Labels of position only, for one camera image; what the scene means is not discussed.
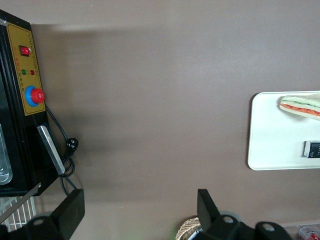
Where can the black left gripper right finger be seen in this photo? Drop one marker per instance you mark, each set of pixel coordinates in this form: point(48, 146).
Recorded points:
point(206, 212)

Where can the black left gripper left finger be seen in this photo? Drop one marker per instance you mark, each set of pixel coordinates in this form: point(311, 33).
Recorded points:
point(71, 210)

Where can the cream plastic tray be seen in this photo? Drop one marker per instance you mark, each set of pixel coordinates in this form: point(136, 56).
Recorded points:
point(270, 140)

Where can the black gum box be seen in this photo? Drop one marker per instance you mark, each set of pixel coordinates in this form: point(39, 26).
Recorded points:
point(312, 149)

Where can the light oval wicker basket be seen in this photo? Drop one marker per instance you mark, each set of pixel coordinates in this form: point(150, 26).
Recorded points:
point(187, 228)

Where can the clear plastic container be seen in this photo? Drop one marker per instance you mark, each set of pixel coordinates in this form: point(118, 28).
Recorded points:
point(4, 160)

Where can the red cola bottle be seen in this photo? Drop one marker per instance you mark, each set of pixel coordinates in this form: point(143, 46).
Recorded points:
point(310, 233)

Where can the wrapped triangle sandwich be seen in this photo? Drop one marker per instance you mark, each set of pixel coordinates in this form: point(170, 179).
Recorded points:
point(300, 107)

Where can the black sealing machine yellow panel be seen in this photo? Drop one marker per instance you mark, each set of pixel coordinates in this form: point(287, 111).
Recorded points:
point(25, 75)

